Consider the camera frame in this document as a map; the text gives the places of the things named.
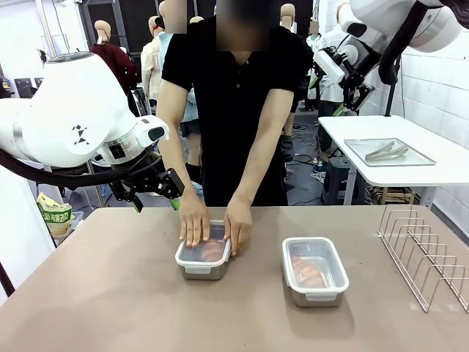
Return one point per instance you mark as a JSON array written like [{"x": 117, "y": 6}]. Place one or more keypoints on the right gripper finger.
[
  {"x": 313, "y": 81},
  {"x": 357, "y": 97}
]

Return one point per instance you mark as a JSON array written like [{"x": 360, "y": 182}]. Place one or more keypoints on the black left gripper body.
[{"x": 143, "y": 181}]

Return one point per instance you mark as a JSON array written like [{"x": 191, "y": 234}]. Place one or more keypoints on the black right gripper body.
[{"x": 352, "y": 77}]

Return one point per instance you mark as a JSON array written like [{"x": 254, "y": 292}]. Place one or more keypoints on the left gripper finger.
[
  {"x": 171, "y": 185},
  {"x": 137, "y": 203}
]

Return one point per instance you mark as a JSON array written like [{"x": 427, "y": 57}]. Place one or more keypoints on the metal tongs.
[{"x": 386, "y": 152}]

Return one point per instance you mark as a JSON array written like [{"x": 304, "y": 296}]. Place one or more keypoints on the golden croissant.
[
  {"x": 308, "y": 273},
  {"x": 212, "y": 251}
]

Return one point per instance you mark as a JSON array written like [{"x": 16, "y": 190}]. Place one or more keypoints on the perforated metal tray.
[{"x": 414, "y": 157}]

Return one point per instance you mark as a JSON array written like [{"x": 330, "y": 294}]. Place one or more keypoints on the person's right forearm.
[{"x": 174, "y": 157}]

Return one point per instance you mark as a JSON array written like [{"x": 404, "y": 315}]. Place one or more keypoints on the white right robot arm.
[{"x": 403, "y": 22}]

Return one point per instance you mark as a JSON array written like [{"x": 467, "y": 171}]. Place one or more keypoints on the person's left forearm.
[{"x": 256, "y": 157}]

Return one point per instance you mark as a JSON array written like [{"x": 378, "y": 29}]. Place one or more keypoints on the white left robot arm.
[{"x": 73, "y": 110}]

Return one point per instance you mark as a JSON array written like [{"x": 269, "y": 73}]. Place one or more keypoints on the person's right hand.
[{"x": 194, "y": 227}]

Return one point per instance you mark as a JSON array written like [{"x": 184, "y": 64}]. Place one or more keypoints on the person's left hand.
[{"x": 238, "y": 231}]

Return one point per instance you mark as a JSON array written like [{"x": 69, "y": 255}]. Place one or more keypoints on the black tripod stand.
[{"x": 391, "y": 95}]

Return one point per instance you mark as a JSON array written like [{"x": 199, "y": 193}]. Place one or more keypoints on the green yellow paper bag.
[{"x": 55, "y": 216}]

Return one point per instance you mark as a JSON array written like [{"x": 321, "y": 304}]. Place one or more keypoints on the person's black shirt torso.
[{"x": 234, "y": 110}]

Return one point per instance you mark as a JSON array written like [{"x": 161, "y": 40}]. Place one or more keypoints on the gray step stool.
[{"x": 337, "y": 179}]

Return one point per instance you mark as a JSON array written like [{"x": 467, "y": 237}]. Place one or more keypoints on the white side table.
[{"x": 403, "y": 176}]

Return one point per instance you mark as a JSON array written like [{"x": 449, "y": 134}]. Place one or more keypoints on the wooden pallet under table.
[{"x": 395, "y": 194}]

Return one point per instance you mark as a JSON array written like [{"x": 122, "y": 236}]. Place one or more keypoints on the mannequin in beige jacket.
[{"x": 150, "y": 66}]

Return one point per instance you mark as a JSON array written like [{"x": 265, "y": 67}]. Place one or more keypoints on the mannequin in maroon top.
[{"x": 117, "y": 62}]

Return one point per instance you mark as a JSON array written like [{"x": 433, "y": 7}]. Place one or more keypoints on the white board panel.
[{"x": 18, "y": 238}]

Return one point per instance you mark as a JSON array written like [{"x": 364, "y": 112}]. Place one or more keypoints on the black stand leg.
[{"x": 5, "y": 280}]

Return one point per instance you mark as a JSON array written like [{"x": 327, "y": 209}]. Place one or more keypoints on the background person in black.
[{"x": 3, "y": 75}]

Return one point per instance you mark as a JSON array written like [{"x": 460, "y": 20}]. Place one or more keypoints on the silver metal stand pole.
[{"x": 47, "y": 22}]

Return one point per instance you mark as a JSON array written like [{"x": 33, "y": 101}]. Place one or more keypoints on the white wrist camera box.
[{"x": 329, "y": 66}]

